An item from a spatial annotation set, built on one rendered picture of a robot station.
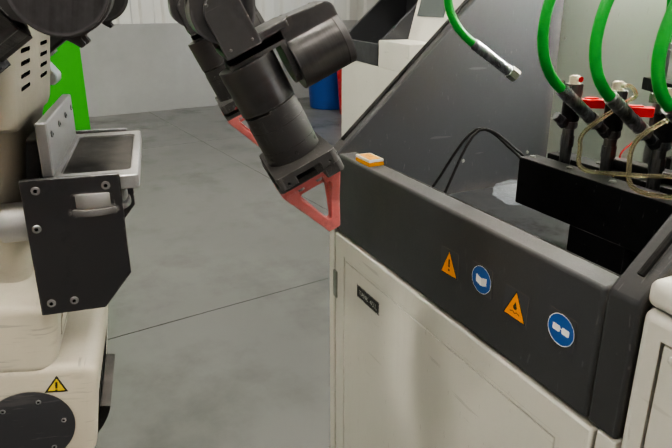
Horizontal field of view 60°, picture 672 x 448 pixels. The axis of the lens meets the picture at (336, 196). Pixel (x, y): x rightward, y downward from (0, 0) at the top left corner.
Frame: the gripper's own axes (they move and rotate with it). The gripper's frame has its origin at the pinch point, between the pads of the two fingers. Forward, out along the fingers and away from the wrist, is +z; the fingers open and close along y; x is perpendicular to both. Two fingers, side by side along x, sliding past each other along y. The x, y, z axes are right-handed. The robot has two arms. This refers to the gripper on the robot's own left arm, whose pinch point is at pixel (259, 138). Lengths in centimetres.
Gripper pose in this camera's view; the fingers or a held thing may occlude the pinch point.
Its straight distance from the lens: 104.6
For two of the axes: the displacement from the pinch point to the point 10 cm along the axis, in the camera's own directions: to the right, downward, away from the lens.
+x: -8.6, 4.9, -1.1
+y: -2.9, -3.1, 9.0
